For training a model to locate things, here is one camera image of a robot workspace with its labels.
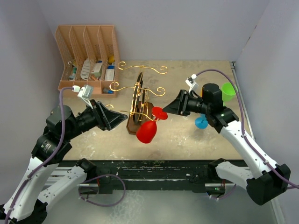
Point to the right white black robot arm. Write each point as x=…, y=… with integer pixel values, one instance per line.
x=264, y=178

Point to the black metal base frame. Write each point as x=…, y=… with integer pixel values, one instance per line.
x=160, y=175

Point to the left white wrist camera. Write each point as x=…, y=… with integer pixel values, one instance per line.
x=84, y=93

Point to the pink plastic desk organizer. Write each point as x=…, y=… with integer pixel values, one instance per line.
x=90, y=55

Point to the gold wire wine glass rack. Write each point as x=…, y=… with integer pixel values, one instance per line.
x=140, y=109

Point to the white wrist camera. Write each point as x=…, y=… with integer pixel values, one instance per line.
x=84, y=93
x=190, y=81

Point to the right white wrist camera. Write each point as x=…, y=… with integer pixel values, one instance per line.
x=190, y=81

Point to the blue plastic wine glass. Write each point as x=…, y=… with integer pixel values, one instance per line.
x=201, y=122

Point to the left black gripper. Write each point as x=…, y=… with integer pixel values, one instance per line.
x=106, y=118

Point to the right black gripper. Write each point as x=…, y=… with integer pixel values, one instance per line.
x=179, y=106

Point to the red plastic wine glass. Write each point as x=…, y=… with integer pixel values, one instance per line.
x=148, y=130

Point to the green plastic wine glass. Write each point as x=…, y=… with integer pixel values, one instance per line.
x=228, y=91

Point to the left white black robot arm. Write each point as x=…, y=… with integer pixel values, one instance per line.
x=30, y=203

